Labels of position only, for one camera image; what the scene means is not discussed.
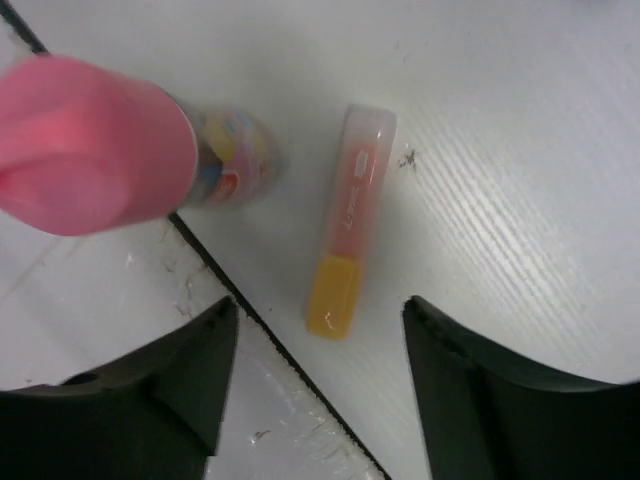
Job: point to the pink capped glue bottle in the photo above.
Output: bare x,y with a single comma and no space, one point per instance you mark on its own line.
85,149

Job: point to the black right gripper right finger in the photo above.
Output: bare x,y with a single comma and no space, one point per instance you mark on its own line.
487,412

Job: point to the orange yellow capped tube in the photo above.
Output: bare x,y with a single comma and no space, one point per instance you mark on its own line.
365,150

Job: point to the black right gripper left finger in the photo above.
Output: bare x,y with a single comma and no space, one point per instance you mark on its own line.
155,413

